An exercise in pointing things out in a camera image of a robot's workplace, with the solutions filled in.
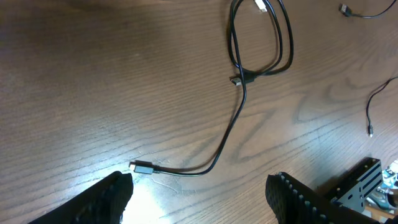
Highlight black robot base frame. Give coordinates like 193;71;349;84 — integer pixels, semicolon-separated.
324;157;397;215

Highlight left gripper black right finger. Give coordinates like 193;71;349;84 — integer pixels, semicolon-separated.
265;172;377;224

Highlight white USB cable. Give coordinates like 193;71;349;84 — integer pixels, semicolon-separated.
254;0;268;13

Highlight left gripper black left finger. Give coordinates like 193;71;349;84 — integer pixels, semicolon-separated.
32;171;133;224

